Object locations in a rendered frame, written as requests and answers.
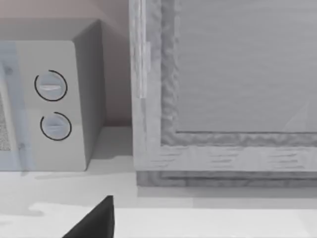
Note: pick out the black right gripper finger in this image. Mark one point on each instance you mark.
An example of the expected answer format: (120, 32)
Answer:
(99, 220)

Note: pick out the grey wooden cabinet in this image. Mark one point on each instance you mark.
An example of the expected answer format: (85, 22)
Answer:
(148, 178)

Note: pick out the pale microwave oven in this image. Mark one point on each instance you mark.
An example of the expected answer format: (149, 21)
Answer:
(62, 138)

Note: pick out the round microwave knob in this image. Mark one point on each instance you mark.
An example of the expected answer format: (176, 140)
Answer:
(50, 85)
(56, 126)

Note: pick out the microwave oven door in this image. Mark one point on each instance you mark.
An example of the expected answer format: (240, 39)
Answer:
(12, 111)

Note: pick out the grey cabinet door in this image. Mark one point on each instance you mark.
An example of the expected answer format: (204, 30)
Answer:
(235, 74)

